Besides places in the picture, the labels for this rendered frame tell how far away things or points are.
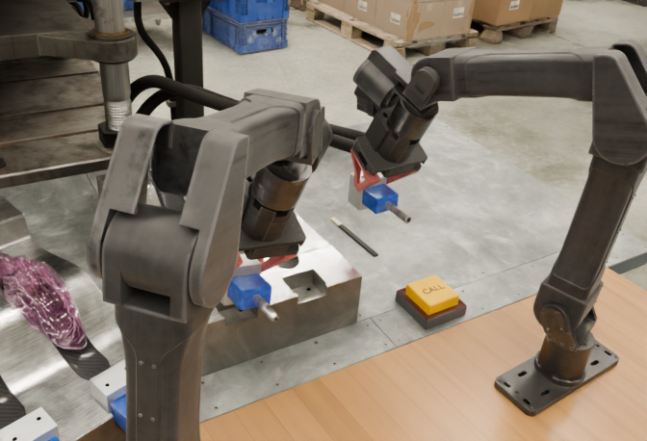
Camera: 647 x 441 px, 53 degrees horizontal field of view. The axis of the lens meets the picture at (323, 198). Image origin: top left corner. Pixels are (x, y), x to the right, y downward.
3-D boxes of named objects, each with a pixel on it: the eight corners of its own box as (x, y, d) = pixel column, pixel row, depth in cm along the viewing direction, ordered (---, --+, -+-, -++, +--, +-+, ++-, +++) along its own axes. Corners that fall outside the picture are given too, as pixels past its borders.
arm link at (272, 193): (263, 168, 79) (280, 125, 75) (305, 190, 79) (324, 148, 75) (241, 201, 74) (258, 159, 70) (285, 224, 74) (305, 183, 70)
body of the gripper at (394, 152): (350, 144, 100) (368, 113, 94) (404, 134, 105) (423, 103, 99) (370, 178, 98) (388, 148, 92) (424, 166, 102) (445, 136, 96)
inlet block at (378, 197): (419, 231, 103) (423, 200, 100) (393, 239, 100) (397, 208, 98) (372, 194, 112) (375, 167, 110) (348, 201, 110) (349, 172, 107)
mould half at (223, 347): (356, 323, 100) (365, 250, 93) (194, 379, 88) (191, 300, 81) (226, 177, 136) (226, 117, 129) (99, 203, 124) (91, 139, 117)
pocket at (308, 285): (327, 306, 94) (329, 286, 93) (295, 317, 92) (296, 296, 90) (312, 288, 98) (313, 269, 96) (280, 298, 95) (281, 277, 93)
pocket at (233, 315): (259, 328, 89) (260, 307, 88) (223, 340, 87) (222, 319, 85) (245, 309, 93) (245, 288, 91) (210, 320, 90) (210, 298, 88)
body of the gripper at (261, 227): (210, 216, 80) (224, 174, 75) (284, 209, 85) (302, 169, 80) (226, 259, 76) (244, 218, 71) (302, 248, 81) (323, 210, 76)
